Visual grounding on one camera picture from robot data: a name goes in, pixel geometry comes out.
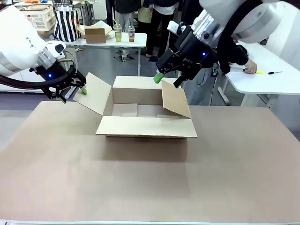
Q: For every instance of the plastic cup with green drink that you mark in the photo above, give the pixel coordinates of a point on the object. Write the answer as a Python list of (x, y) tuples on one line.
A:
[(117, 34)]

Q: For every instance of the yellow marker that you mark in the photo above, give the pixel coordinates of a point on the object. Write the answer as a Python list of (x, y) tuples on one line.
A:
[(260, 72)]

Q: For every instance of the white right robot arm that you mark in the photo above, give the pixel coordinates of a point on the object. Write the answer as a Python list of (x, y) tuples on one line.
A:
[(253, 18)]

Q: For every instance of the white table with cups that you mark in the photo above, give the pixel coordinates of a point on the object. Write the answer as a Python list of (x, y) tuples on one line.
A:
[(110, 44)]

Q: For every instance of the white plastic basket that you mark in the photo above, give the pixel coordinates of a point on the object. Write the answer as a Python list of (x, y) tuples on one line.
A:
[(39, 20)]

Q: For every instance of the bare person hand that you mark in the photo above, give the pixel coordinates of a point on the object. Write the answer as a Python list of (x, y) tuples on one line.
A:
[(250, 66)]

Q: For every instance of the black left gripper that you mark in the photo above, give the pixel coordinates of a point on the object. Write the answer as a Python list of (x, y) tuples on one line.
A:
[(55, 75)]

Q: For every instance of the bystander in light grey pants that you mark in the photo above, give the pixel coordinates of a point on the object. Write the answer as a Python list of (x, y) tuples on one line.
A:
[(124, 21)]

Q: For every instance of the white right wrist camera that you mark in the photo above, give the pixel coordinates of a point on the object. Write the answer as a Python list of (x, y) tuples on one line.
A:
[(173, 27)]

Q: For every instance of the small open cardboard box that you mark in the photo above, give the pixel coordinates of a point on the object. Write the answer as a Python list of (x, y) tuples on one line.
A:
[(95, 35)]

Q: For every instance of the plastic cup with orange drink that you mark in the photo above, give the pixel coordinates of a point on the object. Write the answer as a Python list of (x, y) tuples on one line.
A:
[(131, 35)]

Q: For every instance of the black pen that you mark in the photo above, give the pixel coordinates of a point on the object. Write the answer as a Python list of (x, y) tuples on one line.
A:
[(274, 72)]

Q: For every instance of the large brown cardboard box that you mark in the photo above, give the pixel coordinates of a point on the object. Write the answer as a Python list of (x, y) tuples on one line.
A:
[(145, 126)]

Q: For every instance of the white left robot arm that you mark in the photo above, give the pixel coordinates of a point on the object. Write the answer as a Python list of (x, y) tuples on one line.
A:
[(16, 42)]

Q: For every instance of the dark-sleeved person forearm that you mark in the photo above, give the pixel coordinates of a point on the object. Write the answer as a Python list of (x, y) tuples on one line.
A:
[(240, 54)]

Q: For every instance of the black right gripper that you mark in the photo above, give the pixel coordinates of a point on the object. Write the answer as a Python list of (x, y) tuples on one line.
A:
[(197, 56)]

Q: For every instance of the bystander in black pants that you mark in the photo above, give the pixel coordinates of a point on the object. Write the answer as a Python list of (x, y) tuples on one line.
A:
[(159, 35)]

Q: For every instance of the tan tote bag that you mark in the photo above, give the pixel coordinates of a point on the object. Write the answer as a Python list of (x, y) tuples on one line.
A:
[(144, 15)]

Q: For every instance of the black white striped bag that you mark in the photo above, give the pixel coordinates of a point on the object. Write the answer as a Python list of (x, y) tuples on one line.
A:
[(66, 25)]

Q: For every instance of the white rounded-corner table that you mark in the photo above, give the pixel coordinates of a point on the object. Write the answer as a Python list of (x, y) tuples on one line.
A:
[(269, 82)]

